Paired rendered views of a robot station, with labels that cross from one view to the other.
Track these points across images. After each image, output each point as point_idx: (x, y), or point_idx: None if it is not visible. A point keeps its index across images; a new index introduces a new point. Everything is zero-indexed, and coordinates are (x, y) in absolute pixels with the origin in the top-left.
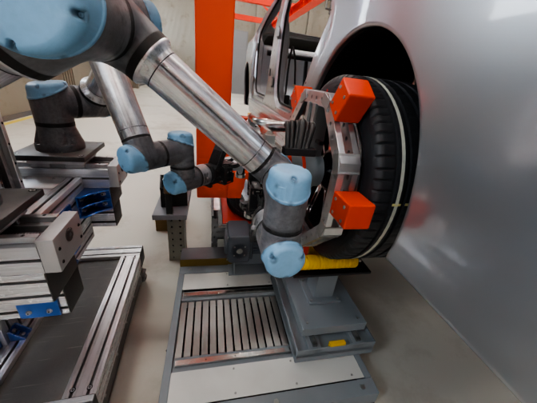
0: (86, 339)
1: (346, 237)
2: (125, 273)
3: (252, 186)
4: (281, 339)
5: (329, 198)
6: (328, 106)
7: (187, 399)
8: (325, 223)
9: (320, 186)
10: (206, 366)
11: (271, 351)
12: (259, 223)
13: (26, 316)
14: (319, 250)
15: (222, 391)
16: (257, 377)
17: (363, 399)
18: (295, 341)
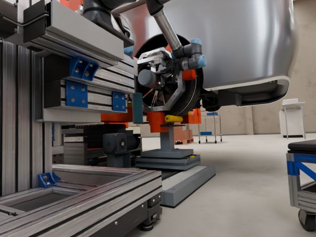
0: (101, 170)
1: (185, 91)
2: (65, 165)
3: (169, 60)
4: (169, 173)
5: (180, 75)
6: (165, 50)
7: (168, 186)
8: (182, 83)
9: (157, 91)
10: None
11: (173, 173)
12: (187, 59)
13: (115, 108)
14: (171, 112)
15: (176, 181)
16: (180, 176)
17: (213, 170)
18: (180, 160)
